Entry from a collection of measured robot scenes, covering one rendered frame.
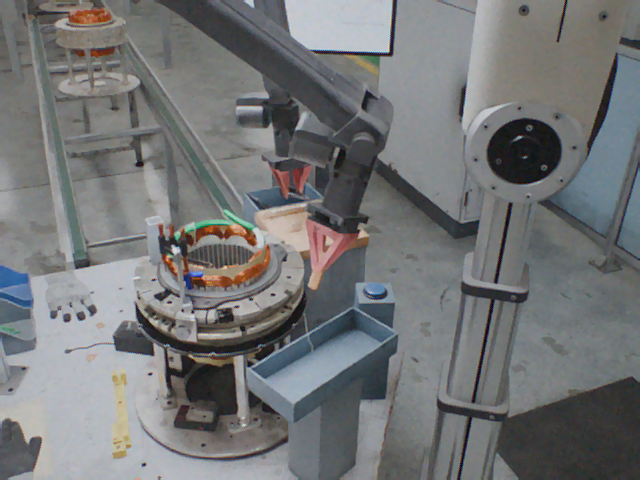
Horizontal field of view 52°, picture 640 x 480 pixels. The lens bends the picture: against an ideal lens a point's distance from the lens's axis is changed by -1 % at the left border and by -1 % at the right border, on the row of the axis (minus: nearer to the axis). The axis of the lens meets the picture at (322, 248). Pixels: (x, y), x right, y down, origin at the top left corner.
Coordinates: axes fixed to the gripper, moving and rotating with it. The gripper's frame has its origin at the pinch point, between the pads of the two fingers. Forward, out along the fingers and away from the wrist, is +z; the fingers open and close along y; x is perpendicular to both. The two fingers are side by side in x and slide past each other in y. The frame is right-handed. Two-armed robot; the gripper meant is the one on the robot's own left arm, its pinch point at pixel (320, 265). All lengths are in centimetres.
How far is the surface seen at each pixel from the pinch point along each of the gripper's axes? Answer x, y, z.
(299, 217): -25.9, -41.1, 2.8
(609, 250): 34, -269, 2
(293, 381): 0.9, -3.0, 20.7
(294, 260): -14.3, -21.1, 6.9
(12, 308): -80, -17, 46
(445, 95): -68, -245, -45
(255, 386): -2.7, 2.7, 21.9
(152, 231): -35.7, -4.3, 8.6
